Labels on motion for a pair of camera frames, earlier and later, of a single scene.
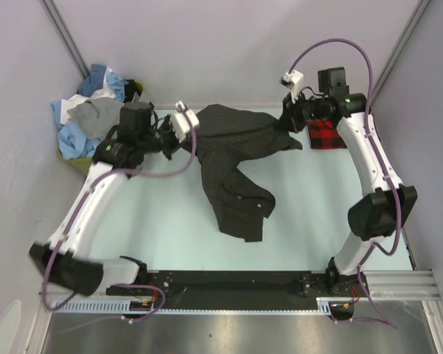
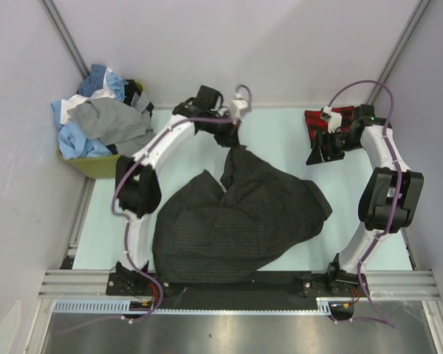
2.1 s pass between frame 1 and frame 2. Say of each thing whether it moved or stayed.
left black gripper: moved
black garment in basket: stayed
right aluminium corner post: stayed
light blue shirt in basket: stayed
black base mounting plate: stayed
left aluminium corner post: stayed
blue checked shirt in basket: stayed
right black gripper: moved
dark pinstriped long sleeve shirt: moved
